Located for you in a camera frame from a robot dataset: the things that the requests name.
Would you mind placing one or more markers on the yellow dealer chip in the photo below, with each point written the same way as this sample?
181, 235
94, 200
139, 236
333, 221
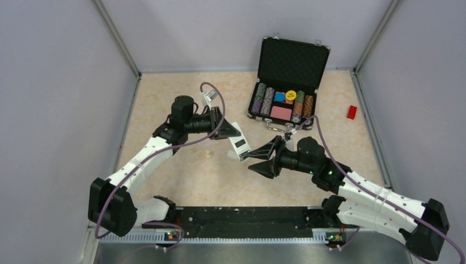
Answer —
290, 95

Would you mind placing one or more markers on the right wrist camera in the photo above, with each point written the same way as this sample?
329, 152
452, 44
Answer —
287, 137

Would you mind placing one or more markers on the white remote control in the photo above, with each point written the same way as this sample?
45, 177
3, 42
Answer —
239, 144

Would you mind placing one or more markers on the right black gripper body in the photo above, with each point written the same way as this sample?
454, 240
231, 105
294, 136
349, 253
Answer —
289, 159

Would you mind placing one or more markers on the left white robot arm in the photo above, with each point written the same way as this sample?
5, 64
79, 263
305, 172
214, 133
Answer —
111, 204

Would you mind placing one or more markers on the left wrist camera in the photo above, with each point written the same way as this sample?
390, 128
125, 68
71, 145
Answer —
208, 97

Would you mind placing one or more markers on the blue dealer chip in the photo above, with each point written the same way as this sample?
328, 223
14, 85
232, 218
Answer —
279, 97

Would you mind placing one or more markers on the black poker chip case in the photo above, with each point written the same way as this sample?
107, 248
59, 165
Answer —
288, 65

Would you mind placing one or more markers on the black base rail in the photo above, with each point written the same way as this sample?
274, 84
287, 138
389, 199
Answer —
239, 225

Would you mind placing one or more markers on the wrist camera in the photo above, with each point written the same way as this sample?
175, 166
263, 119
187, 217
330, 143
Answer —
208, 97
287, 137

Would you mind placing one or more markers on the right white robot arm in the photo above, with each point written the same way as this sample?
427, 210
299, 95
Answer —
356, 201

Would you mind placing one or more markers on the red block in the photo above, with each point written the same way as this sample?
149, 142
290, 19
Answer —
352, 111

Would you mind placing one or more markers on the red card deck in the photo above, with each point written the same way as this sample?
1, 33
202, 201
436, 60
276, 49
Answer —
281, 113

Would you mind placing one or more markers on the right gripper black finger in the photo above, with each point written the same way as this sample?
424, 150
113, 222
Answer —
265, 168
264, 152

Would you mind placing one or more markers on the white battery cover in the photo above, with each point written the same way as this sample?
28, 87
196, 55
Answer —
232, 155

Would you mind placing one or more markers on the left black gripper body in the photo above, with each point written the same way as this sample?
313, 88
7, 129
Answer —
209, 122

